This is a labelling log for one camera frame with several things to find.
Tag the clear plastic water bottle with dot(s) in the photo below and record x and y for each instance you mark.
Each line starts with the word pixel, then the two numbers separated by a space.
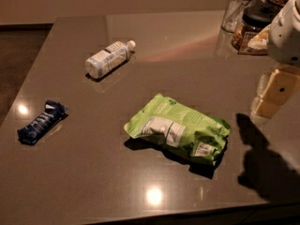
pixel 109 58

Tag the blue rxbar blueberry bar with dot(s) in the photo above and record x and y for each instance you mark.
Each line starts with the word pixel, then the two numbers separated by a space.
pixel 53 113

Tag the clear plastic measuring cup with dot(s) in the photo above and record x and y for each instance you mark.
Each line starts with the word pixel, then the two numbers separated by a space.
pixel 233 12

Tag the glass jar with black lid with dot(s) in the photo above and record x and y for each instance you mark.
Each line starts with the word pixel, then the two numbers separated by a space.
pixel 245 38

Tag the green rice chip bag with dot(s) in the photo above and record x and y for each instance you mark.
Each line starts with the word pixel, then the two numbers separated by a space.
pixel 183 131

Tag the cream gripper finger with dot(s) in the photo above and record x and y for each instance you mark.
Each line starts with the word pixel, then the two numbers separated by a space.
pixel 263 82
pixel 283 84

